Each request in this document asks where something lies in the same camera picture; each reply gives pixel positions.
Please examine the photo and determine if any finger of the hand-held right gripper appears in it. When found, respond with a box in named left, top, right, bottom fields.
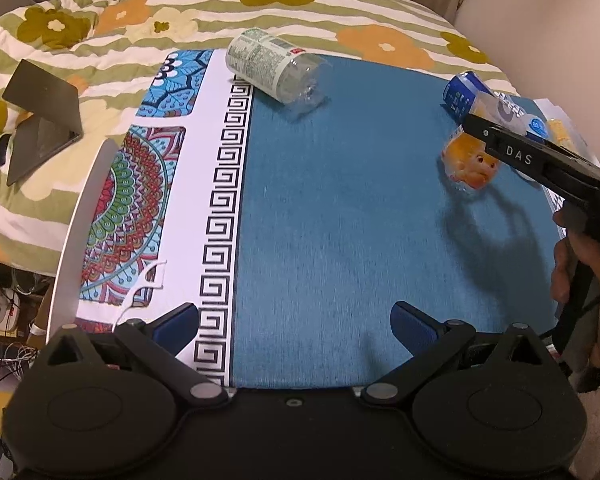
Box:
left=461, top=112, right=552, bottom=184

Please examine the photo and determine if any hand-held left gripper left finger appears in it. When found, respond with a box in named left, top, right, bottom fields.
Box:
left=34, top=302, right=231, bottom=409

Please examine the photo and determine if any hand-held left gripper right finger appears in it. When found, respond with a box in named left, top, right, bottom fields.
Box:
left=360, top=301, right=564, bottom=409

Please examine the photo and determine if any person's right hand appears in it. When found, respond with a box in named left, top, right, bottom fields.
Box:
left=550, top=208, right=600, bottom=306

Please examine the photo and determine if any yellow packet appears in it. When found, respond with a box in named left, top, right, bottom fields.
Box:
left=547, top=118, right=579, bottom=153

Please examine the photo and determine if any plastic bottle with blue label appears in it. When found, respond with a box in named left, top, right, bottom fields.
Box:
left=442, top=71, right=554, bottom=144

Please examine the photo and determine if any blue patterned tablecloth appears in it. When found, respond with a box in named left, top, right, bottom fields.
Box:
left=76, top=49, right=572, bottom=391

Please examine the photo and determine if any white curved board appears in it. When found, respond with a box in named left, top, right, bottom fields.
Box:
left=44, top=138, right=120, bottom=347

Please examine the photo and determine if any clear bottle with white label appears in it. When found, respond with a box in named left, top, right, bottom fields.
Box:
left=225, top=28, right=331, bottom=107

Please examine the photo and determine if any dark grey laptop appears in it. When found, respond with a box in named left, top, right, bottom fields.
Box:
left=2, top=59, right=85, bottom=187

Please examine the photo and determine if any floral striped blanket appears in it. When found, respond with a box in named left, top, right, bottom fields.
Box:
left=0, top=0, right=522, bottom=277

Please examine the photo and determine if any white string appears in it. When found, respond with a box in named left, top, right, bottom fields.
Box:
left=113, top=259, right=169, bottom=334

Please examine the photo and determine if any tangle of cables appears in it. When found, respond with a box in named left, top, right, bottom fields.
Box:
left=0, top=259, right=57, bottom=411

